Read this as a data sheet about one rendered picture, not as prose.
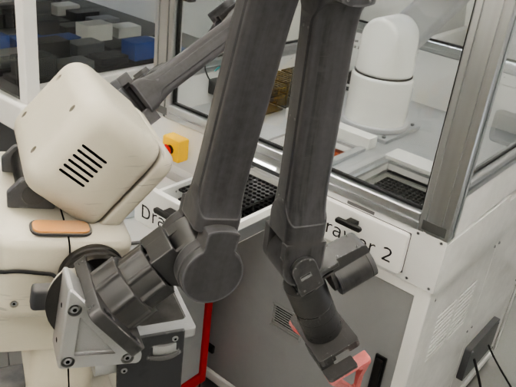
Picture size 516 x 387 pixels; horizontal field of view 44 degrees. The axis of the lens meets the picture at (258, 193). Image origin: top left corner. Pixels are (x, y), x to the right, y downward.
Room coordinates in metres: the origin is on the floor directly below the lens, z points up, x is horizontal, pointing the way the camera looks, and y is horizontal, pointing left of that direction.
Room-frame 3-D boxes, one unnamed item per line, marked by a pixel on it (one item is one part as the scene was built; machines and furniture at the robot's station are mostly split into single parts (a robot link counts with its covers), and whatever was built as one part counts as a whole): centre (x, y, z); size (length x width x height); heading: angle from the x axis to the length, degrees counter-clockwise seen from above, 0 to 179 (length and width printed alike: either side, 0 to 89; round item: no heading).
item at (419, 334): (1.97, -0.33, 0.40); 1.03 x 0.95 x 0.80; 53
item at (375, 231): (1.43, -0.25, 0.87); 0.29 x 0.02 x 0.11; 53
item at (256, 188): (1.52, 0.07, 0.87); 0.22 x 0.18 x 0.06; 143
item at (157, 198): (1.36, 0.19, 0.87); 0.29 x 0.02 x 0.11; 53
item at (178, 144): (1.80, 0.27, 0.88); 0.07 x 0.05 x 0.07; 53
